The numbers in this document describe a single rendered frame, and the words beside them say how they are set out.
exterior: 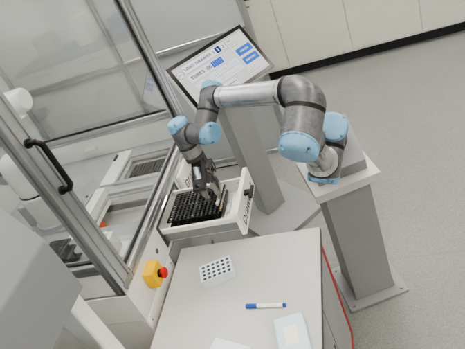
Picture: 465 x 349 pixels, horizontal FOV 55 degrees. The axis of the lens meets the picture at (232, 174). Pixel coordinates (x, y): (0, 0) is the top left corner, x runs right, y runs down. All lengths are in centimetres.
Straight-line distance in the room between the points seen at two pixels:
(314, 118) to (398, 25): 334
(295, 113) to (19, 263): 78
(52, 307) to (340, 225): 140
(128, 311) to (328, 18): 345
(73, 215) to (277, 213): 180
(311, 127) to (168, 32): 218
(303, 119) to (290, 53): 336
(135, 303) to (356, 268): 110
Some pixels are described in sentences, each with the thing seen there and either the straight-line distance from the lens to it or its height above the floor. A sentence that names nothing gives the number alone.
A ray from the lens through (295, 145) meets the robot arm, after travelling 124.
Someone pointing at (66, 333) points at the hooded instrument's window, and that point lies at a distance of 97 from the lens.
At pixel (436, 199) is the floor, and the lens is 287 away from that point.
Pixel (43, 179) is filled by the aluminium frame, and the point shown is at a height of 143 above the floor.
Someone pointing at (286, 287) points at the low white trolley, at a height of 76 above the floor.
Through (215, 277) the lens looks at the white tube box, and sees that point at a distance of 165.
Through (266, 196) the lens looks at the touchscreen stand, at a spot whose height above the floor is 18.
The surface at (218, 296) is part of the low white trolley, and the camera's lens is 164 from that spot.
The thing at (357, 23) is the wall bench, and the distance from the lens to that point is 450.
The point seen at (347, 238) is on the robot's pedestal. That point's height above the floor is 44.
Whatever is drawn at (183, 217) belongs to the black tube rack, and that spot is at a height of 90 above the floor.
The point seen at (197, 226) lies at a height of 88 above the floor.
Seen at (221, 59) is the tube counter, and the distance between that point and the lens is 250.
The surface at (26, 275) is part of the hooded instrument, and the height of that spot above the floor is 149.
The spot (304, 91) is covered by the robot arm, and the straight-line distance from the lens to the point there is 128.
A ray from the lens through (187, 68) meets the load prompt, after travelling 244.
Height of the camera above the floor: 193
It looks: 33 degrees down
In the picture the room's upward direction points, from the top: 24 degrees counter-clockwise
